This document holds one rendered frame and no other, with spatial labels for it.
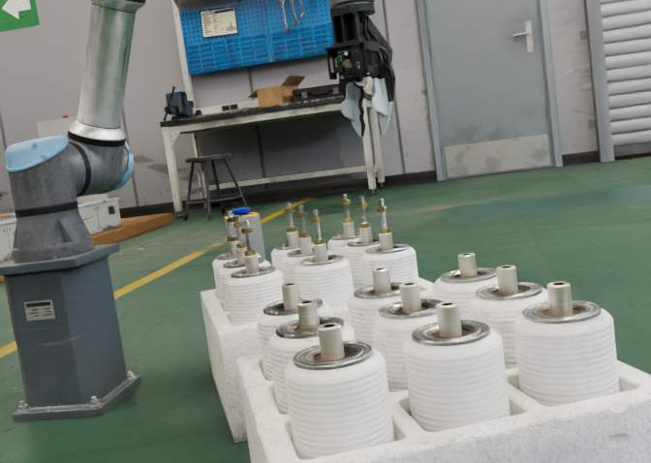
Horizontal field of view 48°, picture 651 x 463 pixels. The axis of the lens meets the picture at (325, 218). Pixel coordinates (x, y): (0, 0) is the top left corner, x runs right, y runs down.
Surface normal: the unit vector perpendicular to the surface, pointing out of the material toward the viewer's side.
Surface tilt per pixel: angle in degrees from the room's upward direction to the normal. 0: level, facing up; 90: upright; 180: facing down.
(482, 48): 90
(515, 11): 90
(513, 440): 90
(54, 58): 90
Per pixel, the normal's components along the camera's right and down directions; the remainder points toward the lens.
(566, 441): 0.20, 0.07
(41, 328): -0.18, 0.13
